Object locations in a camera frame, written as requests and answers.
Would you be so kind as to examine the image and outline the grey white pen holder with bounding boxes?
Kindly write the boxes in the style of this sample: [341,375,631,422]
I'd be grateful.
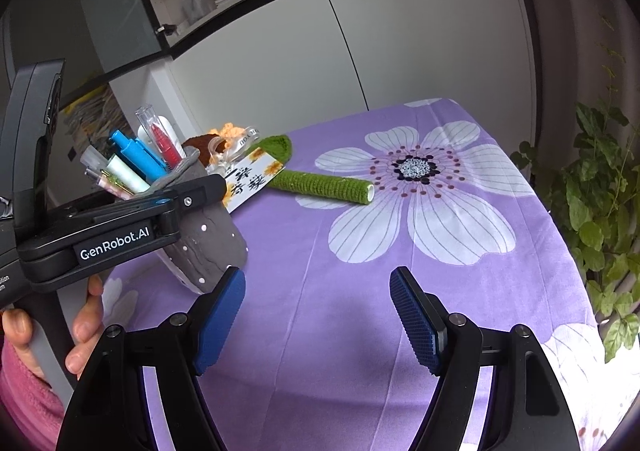
[136,146,248,294]

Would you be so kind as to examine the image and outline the pink patterned pen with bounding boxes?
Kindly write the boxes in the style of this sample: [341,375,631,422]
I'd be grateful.
[85,168,134,200]

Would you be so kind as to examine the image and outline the translucent frosted pen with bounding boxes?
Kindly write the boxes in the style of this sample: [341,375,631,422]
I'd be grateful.
[80,145,108,178]

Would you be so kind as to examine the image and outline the light green pen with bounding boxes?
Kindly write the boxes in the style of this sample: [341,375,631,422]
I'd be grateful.
[105,155,150,194]

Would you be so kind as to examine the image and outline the blue pen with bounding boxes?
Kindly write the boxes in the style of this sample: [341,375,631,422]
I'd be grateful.
[110,130,167,182]

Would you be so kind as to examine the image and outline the red gel pen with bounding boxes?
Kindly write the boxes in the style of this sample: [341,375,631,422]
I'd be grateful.
[136,104,186,169]

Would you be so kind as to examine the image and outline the person's left hand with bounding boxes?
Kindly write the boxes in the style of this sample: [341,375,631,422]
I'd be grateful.
[0,274,106,382]

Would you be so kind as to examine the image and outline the stack of old books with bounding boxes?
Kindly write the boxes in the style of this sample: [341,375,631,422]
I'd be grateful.
[62,85,130,162]

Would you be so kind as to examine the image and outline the sunflower gift tag card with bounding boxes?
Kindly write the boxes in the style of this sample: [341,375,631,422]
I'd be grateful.
[222,148,284,212]

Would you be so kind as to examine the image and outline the crochet sunflower with green stem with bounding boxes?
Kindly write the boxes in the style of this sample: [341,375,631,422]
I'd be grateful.
[182,122,374,205]

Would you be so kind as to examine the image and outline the green potted vine plant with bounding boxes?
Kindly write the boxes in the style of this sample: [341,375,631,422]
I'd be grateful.
[508,44,640,365]

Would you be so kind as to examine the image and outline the dark glass cabinet door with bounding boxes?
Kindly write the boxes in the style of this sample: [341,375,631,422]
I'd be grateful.
[1,0,166,96]

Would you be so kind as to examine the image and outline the white bookshelf cabinet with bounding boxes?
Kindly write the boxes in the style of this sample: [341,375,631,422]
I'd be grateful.
[111,0,537,151]

